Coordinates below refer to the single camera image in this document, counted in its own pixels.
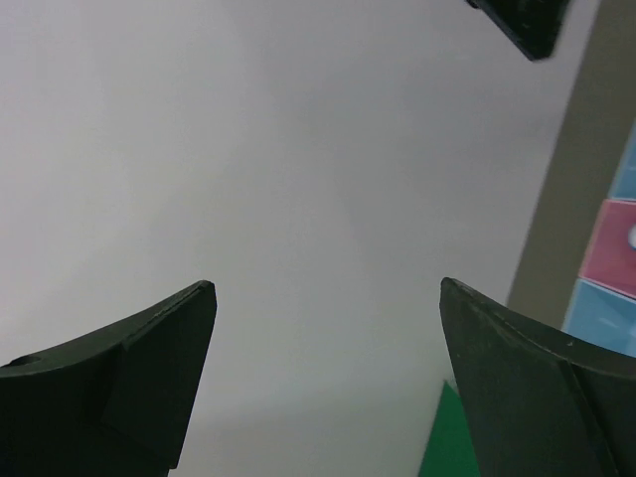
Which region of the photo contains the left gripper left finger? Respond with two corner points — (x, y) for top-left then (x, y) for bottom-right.
(1, 280), (217, 476)

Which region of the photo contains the light blue end bin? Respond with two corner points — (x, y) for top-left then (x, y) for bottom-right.
(562, 279), (635, 357)

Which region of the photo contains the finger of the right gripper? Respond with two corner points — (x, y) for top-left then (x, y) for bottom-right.
(466, 0), (569, 61)

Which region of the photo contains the dark green ring binder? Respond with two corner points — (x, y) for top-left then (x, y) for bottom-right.
(418, 382), (480, 477)

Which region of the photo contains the small blue capped bottle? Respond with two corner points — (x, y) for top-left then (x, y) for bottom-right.
(627, 225), (636, 249)

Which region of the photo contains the pink plastic bin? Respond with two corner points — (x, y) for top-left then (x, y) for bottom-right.
(579, 200), (635, 298)

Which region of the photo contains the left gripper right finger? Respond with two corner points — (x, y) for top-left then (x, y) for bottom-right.
(439, 277), (635, 477)

